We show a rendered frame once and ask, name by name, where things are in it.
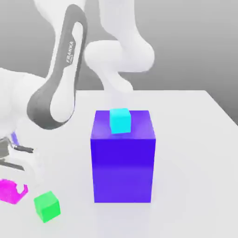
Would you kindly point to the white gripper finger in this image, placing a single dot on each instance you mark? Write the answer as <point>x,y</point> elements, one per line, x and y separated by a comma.
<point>20,187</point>

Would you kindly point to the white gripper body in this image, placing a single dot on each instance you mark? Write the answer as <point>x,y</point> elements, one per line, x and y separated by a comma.
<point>13,172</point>

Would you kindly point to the small magenta cube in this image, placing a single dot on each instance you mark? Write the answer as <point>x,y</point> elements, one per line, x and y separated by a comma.
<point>7,192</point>

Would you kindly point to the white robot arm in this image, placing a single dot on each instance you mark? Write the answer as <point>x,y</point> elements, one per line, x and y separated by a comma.
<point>70,55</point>

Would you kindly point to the small green cube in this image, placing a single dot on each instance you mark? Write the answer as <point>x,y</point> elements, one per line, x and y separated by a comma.
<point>47,207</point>

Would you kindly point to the small cyan cube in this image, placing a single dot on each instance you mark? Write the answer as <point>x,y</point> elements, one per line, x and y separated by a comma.
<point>120,121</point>

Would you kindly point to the large blue box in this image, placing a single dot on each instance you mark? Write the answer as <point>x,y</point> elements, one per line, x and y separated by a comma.
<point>122,167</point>

